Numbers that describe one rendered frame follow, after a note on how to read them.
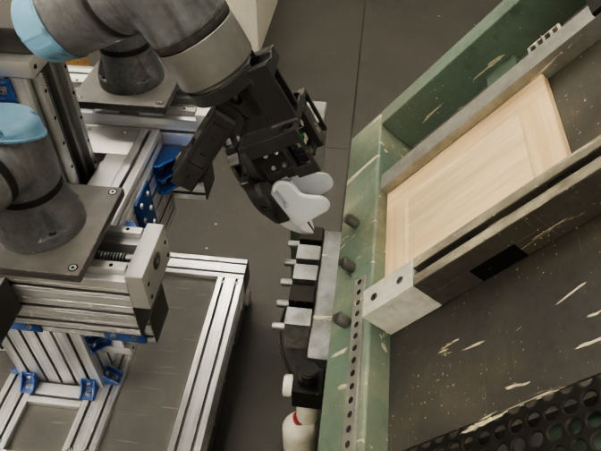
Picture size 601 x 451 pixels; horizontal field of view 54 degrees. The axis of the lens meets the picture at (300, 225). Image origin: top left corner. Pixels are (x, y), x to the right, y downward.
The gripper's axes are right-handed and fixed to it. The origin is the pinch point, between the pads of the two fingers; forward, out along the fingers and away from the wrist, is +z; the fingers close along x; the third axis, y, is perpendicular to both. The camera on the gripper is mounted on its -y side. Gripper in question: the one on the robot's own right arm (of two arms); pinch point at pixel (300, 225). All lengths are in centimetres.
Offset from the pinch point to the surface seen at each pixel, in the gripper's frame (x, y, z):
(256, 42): 272, -112, 81
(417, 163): 55, 1, 38
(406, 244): 35, -3, 41
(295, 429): 32, -58, 99
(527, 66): 56, 26, 25
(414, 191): 49, -1, 40
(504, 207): 21.4, 18.5, 25.0
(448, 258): 18.4, 8.2, 29.8
